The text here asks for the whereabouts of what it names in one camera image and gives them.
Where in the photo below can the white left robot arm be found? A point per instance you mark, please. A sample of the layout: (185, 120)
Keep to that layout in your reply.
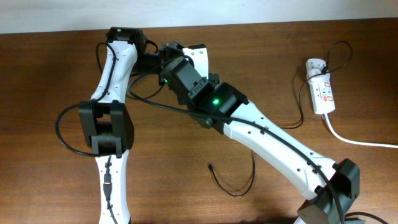
(106, 123)

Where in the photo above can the white power strip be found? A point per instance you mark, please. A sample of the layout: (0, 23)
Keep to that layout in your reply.
(321, 92)

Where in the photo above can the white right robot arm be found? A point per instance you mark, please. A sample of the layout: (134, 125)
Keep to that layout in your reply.
(329, 188)

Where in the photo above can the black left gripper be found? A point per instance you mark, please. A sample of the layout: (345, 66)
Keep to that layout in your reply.
(173, 48)

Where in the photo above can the white charger adapter plug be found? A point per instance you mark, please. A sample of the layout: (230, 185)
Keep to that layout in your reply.
(316, 74)

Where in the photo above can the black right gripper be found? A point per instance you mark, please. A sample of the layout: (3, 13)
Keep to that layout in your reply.
(213, 81)

